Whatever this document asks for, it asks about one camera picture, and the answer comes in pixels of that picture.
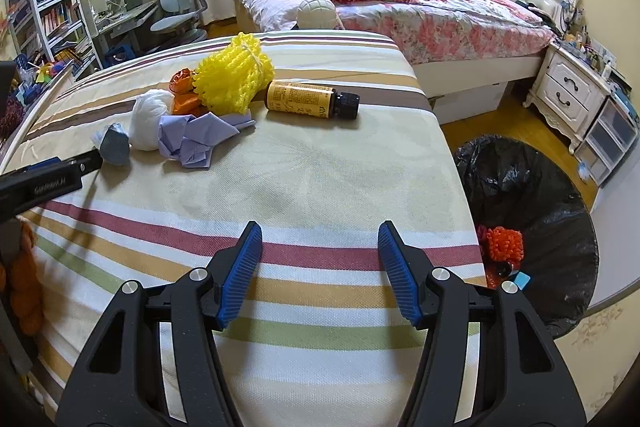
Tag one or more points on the grey paper wad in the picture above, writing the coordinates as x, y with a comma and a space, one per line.
116, 148

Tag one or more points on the white storage box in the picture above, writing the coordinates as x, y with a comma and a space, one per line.
470, 102

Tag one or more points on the white sliding wardrobe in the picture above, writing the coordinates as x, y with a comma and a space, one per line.
620, 247

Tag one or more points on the white nightstand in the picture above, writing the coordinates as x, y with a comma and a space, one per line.
565, 87

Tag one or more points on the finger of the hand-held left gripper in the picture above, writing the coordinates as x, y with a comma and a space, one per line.
82, 163
45, 165

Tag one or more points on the purple paper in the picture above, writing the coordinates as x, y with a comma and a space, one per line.
195, 142

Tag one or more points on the orange foam fruit net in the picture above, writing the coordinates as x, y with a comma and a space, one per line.
505, 244

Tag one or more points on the trash bin with black bag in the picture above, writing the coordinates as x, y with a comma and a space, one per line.
540, 207

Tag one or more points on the stack of books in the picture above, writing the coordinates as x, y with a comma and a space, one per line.
625, 92

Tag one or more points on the orange plastic wrapper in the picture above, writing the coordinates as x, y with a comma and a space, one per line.
182, 99

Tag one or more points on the cluster of small bottles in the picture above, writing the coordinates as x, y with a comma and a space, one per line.
590, 52

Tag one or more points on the striped cloth covered table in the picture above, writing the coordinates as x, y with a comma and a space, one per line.
300, 187

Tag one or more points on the white study desk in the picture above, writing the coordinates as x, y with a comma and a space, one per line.
125, 14

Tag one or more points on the colourful toys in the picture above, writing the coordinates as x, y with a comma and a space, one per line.
45, 72

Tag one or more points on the white bookshelf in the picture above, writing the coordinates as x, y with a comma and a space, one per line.
50, 7

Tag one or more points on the clear plastic drawer unit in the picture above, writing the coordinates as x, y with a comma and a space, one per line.
605, 132

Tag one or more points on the small blue white scrap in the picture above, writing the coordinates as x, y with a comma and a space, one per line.
583, 170

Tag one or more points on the dark cloth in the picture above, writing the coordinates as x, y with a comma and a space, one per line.
532, 9

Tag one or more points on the yellow foam fruit net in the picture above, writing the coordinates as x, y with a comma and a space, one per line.
230, 77

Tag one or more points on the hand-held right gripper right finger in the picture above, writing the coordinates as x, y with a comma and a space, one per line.
400, 277

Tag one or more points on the brown bottle with black cap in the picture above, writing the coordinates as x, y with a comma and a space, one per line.
300, 97

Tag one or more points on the cream ribbed ball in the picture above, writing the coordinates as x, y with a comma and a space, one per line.
316, 13

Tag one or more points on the white tissue ball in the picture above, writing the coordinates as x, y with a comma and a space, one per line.
149, 119

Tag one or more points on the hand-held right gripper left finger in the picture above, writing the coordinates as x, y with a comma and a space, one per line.
240, 277

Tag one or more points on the person's left forearm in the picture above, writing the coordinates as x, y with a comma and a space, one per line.
25, 287

